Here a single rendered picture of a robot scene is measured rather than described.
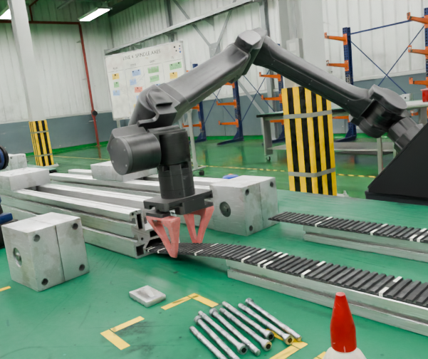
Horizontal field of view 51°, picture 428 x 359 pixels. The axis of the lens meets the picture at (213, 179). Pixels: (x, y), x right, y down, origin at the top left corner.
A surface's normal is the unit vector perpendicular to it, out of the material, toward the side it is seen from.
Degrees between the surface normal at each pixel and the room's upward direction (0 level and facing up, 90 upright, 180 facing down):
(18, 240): 90
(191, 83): 49
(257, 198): 90
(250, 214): 90
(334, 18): 90
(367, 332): 0
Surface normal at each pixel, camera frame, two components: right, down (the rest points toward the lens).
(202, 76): 0.44, -0.61
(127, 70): -0.52, 0.20
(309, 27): 0.62, 0.07
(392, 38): -0.78, 0.19
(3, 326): -0.11, -0.98
